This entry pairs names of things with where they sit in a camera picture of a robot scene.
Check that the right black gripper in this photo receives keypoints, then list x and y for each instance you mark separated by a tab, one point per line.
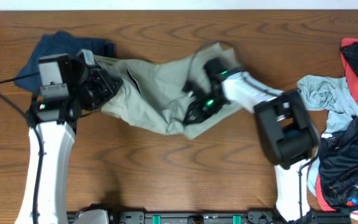
199	114

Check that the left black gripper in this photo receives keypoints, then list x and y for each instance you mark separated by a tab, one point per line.
100	78

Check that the khaki beige shorts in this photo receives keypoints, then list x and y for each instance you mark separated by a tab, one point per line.
151	95

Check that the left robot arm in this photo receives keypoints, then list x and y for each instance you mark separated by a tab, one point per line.
70	85

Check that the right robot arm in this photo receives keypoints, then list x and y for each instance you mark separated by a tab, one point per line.
286	132

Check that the folded navy blue shorts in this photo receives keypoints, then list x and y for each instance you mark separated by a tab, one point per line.
56	53

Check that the light blue grey shirt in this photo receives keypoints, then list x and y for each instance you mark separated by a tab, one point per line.
324	93

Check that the black and red jersey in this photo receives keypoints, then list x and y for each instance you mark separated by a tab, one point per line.
337	180

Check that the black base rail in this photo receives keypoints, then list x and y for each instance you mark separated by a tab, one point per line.
197	217

